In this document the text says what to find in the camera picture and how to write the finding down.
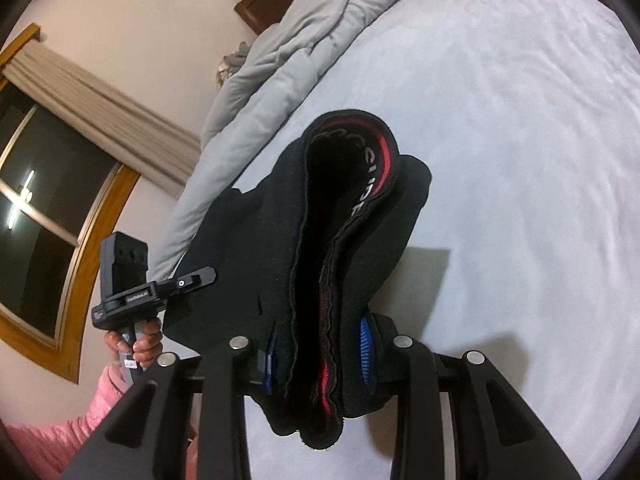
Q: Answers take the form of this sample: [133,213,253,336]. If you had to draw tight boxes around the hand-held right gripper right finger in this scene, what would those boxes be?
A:
[356,316,583,480]

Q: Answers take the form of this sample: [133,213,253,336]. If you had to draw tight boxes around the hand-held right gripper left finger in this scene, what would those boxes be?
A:
[62,332,281,480]

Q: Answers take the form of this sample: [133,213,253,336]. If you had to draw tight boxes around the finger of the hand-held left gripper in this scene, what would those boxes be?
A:
[168,267,219,295]

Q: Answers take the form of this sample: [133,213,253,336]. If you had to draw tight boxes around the black pants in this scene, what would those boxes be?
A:
[162,108,433,452]

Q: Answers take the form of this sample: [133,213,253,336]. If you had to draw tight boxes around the person's left forearm pink sleeve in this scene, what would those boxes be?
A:
[0,362,137,480]

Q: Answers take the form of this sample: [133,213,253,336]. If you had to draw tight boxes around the person's left hand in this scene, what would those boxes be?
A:
[103,320,165,371]

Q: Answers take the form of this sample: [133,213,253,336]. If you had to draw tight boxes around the wooden framed window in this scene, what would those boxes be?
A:
[0,77,142,385]

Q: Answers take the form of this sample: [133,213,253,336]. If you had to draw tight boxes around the person's pink sweater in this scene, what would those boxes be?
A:
[184,432,201,480]

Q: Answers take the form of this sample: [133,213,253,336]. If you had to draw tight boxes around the beige curtain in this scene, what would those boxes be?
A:
[0,22,202,199]

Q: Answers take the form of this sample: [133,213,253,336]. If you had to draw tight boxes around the small grey fuzzy cloth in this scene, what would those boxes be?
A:
[216,41,252,92]

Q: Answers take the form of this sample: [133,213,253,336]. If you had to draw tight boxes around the grey duvet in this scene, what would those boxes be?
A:
[150,0,417,277]

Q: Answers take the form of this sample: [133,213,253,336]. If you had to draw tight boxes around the white bed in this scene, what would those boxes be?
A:
[150,0,640,480]

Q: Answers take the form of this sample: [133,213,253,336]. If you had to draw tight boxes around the brown wooden bed frame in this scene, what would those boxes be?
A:
[234,0,290,37]

